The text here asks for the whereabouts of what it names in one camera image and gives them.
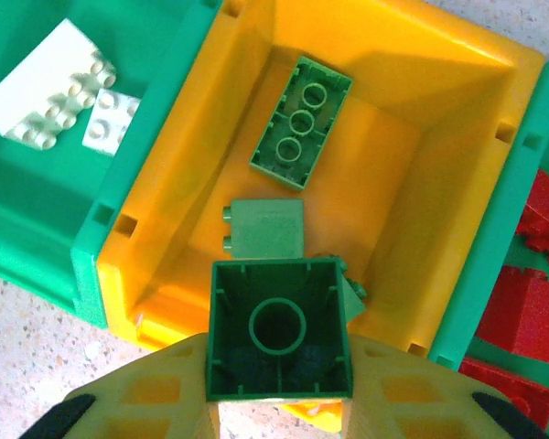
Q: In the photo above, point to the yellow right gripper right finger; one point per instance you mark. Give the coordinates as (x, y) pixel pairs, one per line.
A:
(375, 366)

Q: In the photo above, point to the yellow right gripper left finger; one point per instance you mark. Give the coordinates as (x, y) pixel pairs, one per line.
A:
(178, 366)

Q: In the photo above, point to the dark green square lego brick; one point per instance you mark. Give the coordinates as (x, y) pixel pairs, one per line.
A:
(276, 324)

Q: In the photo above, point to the white square lego brick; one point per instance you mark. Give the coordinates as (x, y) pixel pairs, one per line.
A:
(110, 123)

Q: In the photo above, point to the green long lego brick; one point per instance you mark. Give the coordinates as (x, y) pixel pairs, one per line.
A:
(302, 123)

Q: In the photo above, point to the white long lego brick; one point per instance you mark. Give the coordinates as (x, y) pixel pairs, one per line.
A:
(36, 68)

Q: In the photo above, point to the green plastic bin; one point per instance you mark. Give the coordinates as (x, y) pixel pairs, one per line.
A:
(494, 238)
(41, 192)

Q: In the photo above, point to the yellow plastic bin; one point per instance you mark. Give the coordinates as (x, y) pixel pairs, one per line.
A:
(439, 183)

